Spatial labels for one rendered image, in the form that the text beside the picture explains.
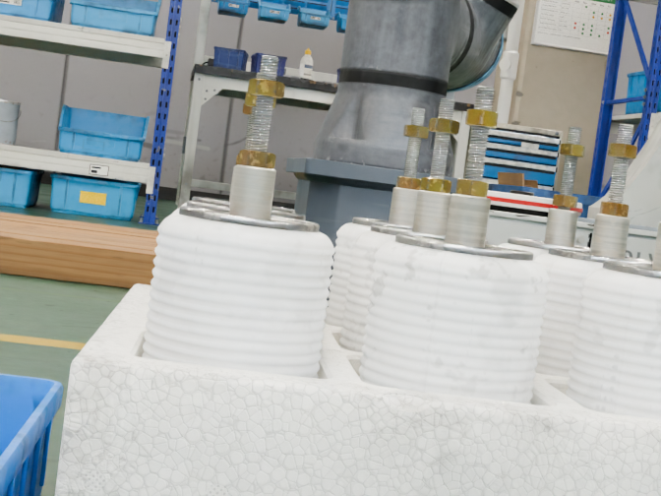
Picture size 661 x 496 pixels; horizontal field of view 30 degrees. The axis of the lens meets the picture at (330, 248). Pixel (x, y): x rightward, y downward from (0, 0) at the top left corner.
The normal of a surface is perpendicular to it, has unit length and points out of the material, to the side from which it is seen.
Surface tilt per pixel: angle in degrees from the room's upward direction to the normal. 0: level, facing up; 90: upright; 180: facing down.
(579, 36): 90
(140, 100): 90
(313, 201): 90
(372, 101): 73
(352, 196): 90
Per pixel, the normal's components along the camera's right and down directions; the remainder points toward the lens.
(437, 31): 0.60, 0.12
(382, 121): -0.07, -0.26
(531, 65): 0.14, 0.07
